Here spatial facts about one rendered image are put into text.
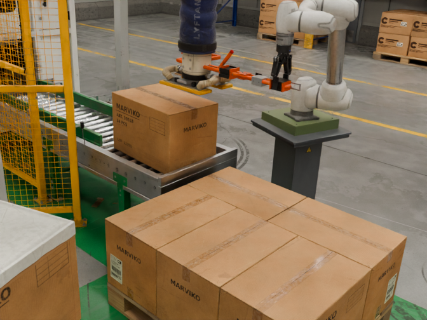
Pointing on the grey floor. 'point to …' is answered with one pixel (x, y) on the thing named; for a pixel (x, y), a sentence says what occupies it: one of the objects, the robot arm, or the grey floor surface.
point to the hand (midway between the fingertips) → (280, 83)
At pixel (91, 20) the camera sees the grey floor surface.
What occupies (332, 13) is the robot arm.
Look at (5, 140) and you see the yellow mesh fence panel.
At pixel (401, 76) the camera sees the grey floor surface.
